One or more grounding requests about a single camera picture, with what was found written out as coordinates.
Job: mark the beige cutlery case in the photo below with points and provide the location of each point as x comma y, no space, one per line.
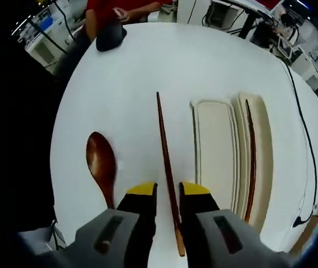
214,145

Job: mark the black pouch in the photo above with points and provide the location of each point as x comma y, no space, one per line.
110,37

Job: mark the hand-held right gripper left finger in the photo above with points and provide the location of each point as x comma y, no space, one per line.
131,237

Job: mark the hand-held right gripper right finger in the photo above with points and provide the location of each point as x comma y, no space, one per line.
203,245

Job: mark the wooden spoon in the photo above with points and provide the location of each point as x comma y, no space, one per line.
100,156

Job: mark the wooden chopstick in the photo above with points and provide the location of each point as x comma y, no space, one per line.
166,156
253,156

